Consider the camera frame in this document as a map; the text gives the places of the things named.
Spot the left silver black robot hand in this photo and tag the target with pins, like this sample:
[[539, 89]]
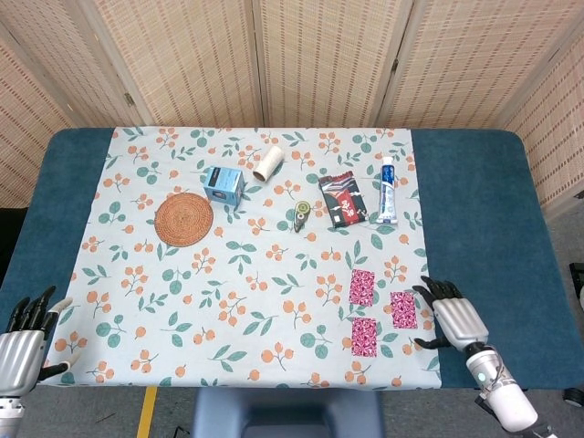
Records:
[[18, 360]]

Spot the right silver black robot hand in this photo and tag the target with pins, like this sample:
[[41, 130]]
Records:
[[458, 321]]

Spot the pink patterned card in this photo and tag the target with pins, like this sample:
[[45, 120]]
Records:
[[361, 287], [364, 336], [403, 310]]

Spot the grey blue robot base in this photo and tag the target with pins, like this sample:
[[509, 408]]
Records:
[[287, 410]]

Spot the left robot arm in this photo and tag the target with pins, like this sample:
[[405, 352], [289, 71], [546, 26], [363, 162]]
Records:
[[8, 415]]

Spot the floral print tablecloth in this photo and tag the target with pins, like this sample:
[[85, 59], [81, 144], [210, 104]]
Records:
[[255, 283]]

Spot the teal table cover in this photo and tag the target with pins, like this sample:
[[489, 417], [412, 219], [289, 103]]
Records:
[[474, 228]]

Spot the white black device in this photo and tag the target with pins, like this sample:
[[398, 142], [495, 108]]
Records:
[[577, 280]]

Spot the yellow floor tape strip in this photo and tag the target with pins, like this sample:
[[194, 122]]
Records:
[[147, 410]]

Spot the black caster wheel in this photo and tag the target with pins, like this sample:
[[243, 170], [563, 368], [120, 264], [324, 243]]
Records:
[[575, 397]]

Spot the white blue toothpaste tube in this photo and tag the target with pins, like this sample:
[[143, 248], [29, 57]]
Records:
[[388, 191]]

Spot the dark red snack packet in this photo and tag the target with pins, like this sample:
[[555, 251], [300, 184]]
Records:
[[343, 201]]

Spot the green black correction tape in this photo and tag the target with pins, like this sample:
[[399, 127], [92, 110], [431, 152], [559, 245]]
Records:
[[301, 214]]

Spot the round woven rattan coaster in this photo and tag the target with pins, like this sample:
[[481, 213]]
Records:
[[184, 220]]

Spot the woven bamboo screen panel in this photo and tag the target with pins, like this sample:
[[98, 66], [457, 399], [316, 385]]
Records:
[[328, 59], [23, 137], [182, 59], [556, 123], [474, 59], [59, 55]]

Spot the beige paper roll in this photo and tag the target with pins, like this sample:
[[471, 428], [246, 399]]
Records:
[[269, 163]]

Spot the metal screen hinge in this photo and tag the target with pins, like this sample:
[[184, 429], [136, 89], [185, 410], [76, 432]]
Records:
[[130, 99], [395, 64]]

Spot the small blue cardboard box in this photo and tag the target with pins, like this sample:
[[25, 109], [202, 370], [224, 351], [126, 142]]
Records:
[[223, 184]]

